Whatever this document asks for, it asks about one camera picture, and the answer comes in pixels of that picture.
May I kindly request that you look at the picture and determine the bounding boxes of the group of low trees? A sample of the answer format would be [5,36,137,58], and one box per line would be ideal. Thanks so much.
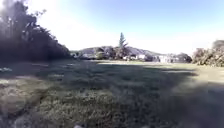
[93,46,117,61]

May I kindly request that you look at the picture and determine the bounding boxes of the tall conifer tree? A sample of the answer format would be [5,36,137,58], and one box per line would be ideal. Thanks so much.
[116,32,131,61]

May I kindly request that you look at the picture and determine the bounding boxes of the green grass field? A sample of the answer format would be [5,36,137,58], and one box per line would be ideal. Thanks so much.
[0,59,224,128]

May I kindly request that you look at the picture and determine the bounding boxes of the distant hill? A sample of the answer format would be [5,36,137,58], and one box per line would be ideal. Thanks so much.
[78,45,164,57]

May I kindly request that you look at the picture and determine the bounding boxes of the white building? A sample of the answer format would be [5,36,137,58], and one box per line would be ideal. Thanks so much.
[156,54,181,64]

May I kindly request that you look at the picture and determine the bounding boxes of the dark clump of trees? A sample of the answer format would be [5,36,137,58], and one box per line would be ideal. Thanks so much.
[0,0,72,63]

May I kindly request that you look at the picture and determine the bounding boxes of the pale leafy bushes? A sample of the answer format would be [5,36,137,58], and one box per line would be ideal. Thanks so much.
[191,39,224,68]

